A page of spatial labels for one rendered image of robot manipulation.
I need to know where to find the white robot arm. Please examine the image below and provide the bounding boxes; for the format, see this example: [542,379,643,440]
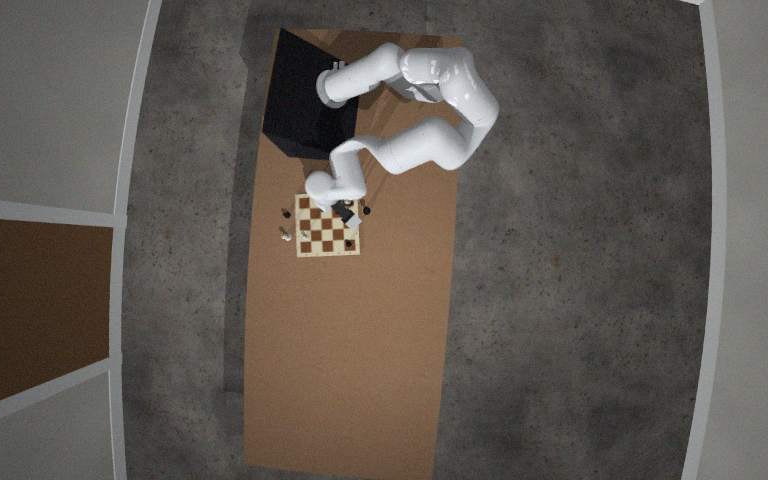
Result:
[305,43,499,231]

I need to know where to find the brown and cream chessboard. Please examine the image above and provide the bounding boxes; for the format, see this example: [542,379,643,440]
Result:
[295,194,360,257]

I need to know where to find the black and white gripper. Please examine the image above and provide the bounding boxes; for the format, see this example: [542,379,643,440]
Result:
[314,200,331,213]

